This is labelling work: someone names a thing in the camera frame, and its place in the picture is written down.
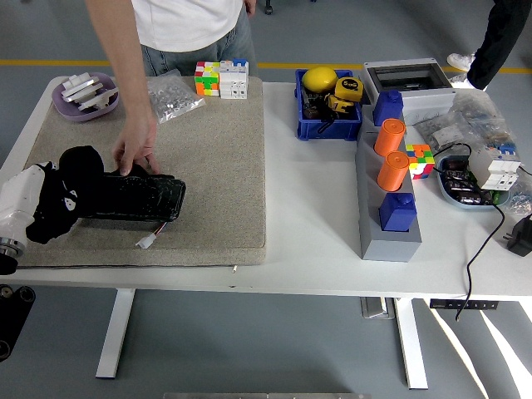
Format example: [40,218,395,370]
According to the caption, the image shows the grey block holder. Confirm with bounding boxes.
[355,103,423,262]

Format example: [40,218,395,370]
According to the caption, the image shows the yellow ball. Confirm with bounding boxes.
[301,66,338,93]

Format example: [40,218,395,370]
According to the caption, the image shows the black rag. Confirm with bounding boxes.
[26,145,106,245]

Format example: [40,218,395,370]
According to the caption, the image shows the large colourful puzzle cube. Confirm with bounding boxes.
[194,61,221,97]

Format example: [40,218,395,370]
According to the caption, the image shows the yellow and black tool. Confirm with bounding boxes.
[326,94,354,116]

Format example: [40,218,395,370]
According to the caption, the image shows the white circuit breaker stack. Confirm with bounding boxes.
[219,57,249,100]

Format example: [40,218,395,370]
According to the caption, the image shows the orange cylinder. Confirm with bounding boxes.
[376,150,411,192]
[372,118,406,158]

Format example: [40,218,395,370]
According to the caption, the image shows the person in background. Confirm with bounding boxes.
[446,0,532,91]

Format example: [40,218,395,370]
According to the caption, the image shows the black table control panel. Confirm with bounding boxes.
[429,298,500,311]

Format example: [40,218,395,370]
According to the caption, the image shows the black electronic parts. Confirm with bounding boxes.
[441,157,492,204]

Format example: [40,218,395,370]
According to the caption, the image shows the small colourful puzzle cube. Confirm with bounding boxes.
[405,143,436,180]

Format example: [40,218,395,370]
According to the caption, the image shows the clear bag of screws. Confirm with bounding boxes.
[145,69,207,125]

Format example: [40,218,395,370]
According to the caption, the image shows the blue square block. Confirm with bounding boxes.
[372,89,404,127]
[377,191,417,233]

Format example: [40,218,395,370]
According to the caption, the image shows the black glossy panel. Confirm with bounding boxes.
[76,164,187,224]

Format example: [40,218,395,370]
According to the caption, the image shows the white circuit breaker group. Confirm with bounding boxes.
[468,143,520,192]

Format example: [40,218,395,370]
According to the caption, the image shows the yellow round tape measure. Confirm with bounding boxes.
[333,76,364,103]

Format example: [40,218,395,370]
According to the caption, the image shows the large clear parts bag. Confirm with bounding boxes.
[448,90,519,146]

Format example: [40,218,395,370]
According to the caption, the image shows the blue plastic bin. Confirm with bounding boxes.
[293,68,363,142]

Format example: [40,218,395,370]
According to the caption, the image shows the grey electrical enclosure box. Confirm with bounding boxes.
[359,57,456,126]

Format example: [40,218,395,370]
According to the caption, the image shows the small clear parts bag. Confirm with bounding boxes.
[509,182,532,216]

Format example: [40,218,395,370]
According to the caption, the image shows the flat clear parts bag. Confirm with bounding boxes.
[415,117,463,151]

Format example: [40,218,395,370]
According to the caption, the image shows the black strap loop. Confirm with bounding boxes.
[318,111,342,135]

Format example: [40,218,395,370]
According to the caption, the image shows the black power cord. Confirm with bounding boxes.
[431,142,507,322]

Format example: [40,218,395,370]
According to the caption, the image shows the person's right hand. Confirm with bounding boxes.
[111,109,162,176]

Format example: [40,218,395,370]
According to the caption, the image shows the white table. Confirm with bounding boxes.
[0,76,532,391]

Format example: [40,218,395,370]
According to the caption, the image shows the purple oval tray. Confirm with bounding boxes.
[51,72,121,123]

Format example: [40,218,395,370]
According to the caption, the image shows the black small device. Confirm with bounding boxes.
[301,89,333,122]

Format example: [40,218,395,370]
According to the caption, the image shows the white connector with red wires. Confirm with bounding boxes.
[135,222,170,250]

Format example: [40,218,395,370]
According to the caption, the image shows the black plug adapter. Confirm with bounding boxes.
[503,214,532,258]

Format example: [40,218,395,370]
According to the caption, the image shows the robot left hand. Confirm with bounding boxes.
[0,163,79,243]

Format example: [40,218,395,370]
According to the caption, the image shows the grey box under table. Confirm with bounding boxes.
[360,297,396,320]

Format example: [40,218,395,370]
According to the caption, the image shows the grey-brown mat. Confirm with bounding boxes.
[7,76,267,269]

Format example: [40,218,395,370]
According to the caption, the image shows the light blue oval tray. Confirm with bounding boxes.
[435,154,511,212]

